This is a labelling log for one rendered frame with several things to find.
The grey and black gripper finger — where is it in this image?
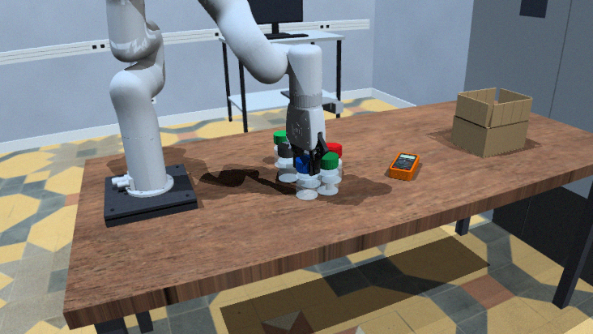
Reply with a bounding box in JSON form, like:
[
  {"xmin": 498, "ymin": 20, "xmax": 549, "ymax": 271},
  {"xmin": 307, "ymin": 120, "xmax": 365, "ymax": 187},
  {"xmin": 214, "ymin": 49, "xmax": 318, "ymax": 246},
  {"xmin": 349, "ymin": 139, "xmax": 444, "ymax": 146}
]
[
  {"xmin": 290, "ymin": 143, "xmax": 305, "ymax": 168},
  {"xmin": 309, "ymin": 132, "xmax": 329, "ymax": 176}
]

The clear bottle with blue cap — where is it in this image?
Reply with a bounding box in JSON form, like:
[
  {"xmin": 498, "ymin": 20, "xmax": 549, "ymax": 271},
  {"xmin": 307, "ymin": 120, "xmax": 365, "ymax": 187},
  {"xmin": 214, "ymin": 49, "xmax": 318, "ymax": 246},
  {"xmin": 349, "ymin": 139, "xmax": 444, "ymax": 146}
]
[{"xmin": 296, "ymin": 155, "xmax": 318, "ymax": 201}]

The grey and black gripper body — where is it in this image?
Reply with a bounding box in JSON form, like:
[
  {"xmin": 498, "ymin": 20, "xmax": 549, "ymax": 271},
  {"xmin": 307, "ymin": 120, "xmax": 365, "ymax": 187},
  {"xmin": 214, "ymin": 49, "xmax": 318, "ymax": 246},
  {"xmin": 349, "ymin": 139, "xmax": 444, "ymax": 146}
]
[{"xmin": 286, "ymin": 103, "xmax": 326, "ymax": 151}]

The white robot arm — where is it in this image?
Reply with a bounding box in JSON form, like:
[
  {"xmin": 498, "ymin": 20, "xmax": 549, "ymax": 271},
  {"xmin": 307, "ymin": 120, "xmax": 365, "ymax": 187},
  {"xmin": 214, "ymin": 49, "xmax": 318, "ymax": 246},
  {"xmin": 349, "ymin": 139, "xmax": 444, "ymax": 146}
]
[{"xmin": 105, "ymin": 0, "xmax": 343, "ymax": 198}]

